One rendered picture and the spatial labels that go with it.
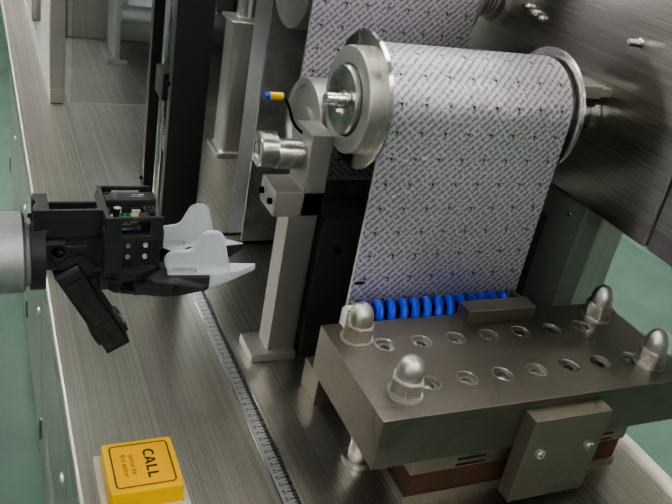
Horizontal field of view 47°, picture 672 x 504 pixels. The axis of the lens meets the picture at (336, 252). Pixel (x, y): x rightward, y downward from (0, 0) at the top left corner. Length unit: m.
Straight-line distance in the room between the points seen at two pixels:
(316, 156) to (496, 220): 0.23
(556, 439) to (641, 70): 0.43
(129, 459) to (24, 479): 1.32
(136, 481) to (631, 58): 0.71
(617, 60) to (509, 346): 0.37
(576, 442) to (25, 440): 1.62
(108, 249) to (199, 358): 0.30
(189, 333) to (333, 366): 0.27
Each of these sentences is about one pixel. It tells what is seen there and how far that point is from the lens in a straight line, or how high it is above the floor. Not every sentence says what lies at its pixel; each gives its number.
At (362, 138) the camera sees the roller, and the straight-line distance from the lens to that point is 0.81.
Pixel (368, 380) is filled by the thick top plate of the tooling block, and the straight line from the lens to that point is 0.78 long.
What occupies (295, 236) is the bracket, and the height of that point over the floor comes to 1.08.
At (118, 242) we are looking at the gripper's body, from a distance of 0.73.
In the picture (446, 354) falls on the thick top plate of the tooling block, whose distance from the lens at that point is 0.85.
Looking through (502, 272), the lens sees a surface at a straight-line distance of 0.98.
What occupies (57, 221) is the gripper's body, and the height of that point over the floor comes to 1.15.
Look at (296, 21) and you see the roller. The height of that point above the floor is 1.28.
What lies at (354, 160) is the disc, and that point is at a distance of 0.85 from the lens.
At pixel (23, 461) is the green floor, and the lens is 2.17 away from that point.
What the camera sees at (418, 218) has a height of 1.14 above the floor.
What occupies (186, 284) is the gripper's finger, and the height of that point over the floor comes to 1.09.
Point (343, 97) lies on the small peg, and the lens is 0.81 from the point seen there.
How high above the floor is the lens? 1.48
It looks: 27 degrees down
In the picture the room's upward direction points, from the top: 11 degrees clockwise
